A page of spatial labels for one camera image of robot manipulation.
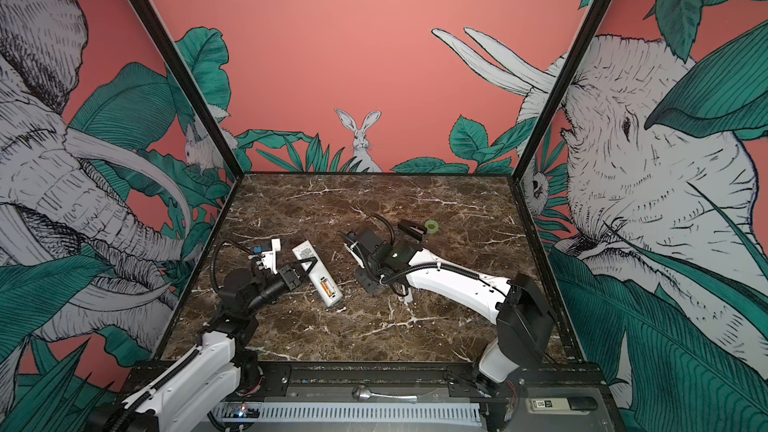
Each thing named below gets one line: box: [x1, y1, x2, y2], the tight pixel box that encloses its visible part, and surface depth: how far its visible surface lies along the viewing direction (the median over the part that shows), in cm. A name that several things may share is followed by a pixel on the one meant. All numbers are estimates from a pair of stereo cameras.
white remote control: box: [292, 240, 343, 308], surface depth 78 cm
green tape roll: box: [424, 220, 439, 234], surface depth 106 cm
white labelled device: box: [525, 396, 598, 415], surface depth 70 cm
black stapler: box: [398, 219, 427, 241], surface depth 106 cm
